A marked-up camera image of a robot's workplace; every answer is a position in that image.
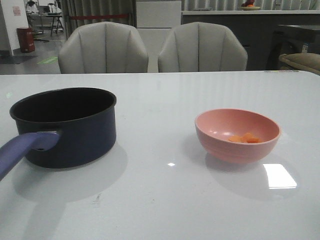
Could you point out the red bin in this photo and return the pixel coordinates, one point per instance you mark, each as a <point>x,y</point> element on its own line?
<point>26,40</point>

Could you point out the orange ham slices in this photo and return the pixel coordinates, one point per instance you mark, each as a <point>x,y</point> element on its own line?
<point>247,138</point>

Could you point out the grey curtain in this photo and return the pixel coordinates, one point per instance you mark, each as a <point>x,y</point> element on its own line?
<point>96,8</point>

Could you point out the dark blue saucepan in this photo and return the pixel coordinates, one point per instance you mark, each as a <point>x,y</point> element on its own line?
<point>62,128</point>

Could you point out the dark kitchen counter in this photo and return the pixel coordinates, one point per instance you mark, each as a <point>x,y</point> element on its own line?
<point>254,28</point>

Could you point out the left grey upholstered chair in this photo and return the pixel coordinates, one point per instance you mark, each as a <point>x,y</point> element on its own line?
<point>103,48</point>

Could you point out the red barrier belt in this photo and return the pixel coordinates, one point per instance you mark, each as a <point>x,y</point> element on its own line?
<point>100,17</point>

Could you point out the dark washing machine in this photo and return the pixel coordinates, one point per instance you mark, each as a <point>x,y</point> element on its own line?
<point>292,39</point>

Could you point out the pink bowl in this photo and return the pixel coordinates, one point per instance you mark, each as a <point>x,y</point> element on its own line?
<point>214,127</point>

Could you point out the beige cushion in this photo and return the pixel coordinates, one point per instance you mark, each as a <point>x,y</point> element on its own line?
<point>308,62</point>

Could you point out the grey upholstered chair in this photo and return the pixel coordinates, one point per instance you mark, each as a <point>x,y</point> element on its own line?
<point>103,48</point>
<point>201,47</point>

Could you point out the fruit plate on counter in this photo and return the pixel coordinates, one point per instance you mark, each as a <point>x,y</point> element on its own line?
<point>249,5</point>

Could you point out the right grey upholstered chair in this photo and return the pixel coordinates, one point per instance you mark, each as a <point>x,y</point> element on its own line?
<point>201,47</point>

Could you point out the white refrigerator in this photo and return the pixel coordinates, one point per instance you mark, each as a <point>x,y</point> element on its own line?
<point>154,18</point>

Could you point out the background work table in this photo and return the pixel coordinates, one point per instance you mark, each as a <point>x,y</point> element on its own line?
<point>38,21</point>

